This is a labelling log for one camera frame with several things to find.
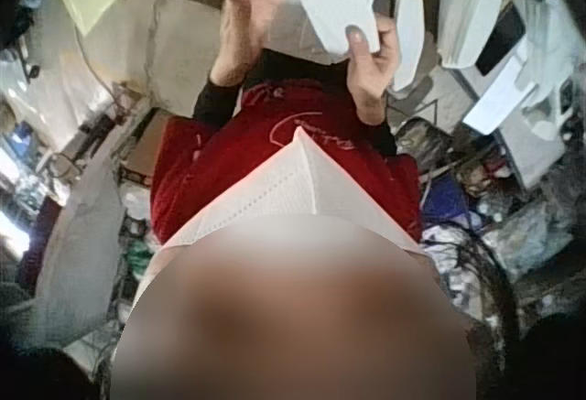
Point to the white paper leaflet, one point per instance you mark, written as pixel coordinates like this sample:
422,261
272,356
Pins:
496,98

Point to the flat white curved panel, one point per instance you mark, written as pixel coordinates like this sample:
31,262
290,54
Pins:
409,34

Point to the person's right hand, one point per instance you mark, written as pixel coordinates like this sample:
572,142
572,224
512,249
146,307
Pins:
371,84

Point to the grey white pillow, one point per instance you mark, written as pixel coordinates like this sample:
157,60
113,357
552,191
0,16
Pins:
78,244

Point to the clear plastic bag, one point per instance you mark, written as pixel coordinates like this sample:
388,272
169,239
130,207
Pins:
293,29

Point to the brown cardboard box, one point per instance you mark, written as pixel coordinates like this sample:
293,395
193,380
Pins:
146,148

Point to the black phone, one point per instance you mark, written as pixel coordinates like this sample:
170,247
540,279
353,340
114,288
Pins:
501,40

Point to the person's left hand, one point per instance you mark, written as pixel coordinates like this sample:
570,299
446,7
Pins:
240,47

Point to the white appliance housing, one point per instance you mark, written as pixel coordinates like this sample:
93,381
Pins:
476,6

